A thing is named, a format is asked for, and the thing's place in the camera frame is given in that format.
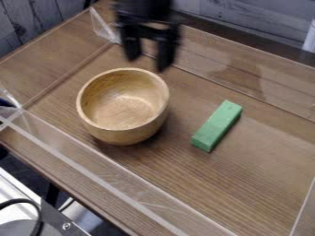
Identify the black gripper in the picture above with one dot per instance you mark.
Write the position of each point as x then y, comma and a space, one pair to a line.
148, 19

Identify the green rectangular block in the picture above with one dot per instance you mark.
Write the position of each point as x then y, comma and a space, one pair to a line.
216, 126

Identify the brown wooden bowl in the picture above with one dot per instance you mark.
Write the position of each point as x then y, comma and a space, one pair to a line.
121, 105

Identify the clear acrylic front barrier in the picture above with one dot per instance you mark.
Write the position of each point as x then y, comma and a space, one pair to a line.
114, 193

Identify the black table leg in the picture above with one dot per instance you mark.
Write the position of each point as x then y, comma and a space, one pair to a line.
52, 195

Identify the clear acrylic corner bracket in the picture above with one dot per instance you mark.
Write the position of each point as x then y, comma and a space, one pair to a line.
102, 30

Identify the white post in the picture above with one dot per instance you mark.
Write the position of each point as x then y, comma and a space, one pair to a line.
308, 46

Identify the grey metal bracket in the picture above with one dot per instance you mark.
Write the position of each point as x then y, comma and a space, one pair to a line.
56, 224

